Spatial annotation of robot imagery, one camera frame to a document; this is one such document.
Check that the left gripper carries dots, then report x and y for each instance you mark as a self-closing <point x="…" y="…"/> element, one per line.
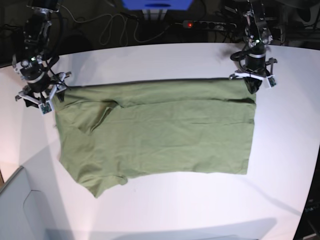
<point x="253" y="66"/>

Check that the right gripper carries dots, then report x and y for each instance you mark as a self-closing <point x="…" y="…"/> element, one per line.
<point x="42" y="84"/>

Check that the green T-shirt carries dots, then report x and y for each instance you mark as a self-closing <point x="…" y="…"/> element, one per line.
<point x="112" y="133"/>

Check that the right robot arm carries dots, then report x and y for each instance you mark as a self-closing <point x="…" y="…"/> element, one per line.
<point x="36" y="31"/>

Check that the black power strip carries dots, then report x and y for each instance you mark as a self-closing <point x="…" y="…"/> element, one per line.
<point x="209" y="25"/>

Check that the blue box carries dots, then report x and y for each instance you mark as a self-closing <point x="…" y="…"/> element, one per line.
<point x="157" y="4"/>

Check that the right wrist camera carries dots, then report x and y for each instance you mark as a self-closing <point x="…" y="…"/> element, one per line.
<point x="46" y="107"/>

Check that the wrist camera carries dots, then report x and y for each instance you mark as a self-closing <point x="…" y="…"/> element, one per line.
<point x="46" y="107"/>
<point x="269" y="82"/>

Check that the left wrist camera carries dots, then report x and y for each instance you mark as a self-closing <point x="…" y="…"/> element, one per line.
<point x="269" y="82"/>

